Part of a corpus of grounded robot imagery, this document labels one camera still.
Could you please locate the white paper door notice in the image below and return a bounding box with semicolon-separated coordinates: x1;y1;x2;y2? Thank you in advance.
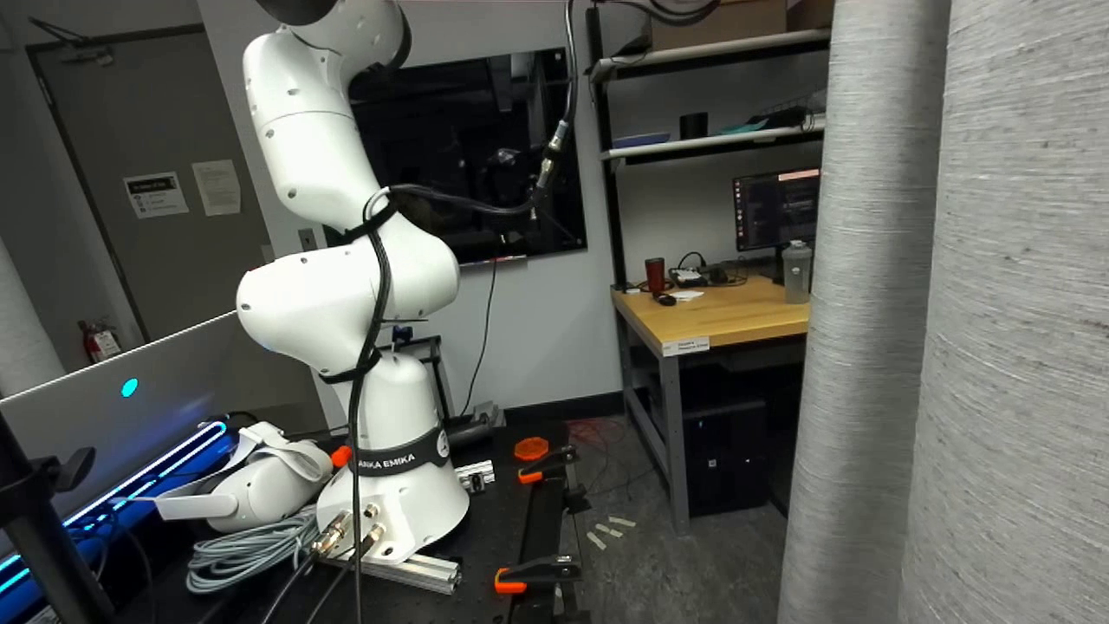
188;157;241;219
120;168;190;223

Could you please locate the grey laptop with blue lights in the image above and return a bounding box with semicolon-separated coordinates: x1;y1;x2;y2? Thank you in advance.
0;305;250;619

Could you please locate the black computer tower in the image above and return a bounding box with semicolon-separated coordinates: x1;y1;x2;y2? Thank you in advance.
678;395;777;516

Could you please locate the black wall screen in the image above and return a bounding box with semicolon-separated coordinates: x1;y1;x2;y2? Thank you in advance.
343;46;590;269

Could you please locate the dark computer monitor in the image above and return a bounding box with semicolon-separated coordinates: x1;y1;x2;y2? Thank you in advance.
726;166;825;256

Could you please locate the grey fabric curtain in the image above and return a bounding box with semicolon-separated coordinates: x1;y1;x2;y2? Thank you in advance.
773;0;1109;624

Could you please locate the black camera stand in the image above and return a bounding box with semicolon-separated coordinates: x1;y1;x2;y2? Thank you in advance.
0;412;118;624

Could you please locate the orange black bar clamp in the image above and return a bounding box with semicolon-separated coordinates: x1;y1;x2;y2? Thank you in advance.
487;552;584;624
511;432;591;513

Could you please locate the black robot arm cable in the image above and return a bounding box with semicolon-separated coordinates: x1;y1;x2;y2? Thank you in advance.
338;114;581;624

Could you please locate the grey door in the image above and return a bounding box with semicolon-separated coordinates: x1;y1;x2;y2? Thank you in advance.
27;29;275;344

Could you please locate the small dark red container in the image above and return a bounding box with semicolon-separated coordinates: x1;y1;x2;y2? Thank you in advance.
642;252;672;305

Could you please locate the aluminium mounting rail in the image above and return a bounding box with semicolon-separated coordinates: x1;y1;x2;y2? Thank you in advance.
322;539;464;596

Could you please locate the grey cable bundle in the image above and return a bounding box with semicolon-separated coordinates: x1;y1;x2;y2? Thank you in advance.
183;513;322;601

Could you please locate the black metal shelf unit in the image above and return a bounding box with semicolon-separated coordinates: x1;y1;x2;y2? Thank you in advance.
581;0;834;290

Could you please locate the black bench cable tangle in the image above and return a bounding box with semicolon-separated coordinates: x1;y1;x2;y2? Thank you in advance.
667;249;743;290

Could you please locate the clear plastic bottle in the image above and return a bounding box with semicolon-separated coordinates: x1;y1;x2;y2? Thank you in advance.
780;235;815;305

